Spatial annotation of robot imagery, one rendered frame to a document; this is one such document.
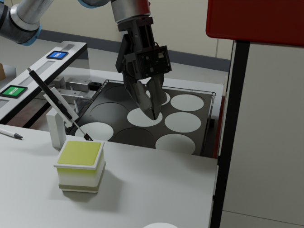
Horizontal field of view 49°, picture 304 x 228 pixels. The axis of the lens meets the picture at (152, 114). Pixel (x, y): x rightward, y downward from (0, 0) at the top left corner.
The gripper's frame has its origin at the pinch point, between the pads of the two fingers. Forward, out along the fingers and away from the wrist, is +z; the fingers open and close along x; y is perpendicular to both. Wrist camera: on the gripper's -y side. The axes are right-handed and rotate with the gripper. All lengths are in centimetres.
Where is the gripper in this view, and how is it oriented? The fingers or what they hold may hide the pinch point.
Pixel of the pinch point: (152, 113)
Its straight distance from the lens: 74.6
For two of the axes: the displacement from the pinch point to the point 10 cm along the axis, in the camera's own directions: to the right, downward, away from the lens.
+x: 8.9, -2.7, 3.7
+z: 2.2, 9.6, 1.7
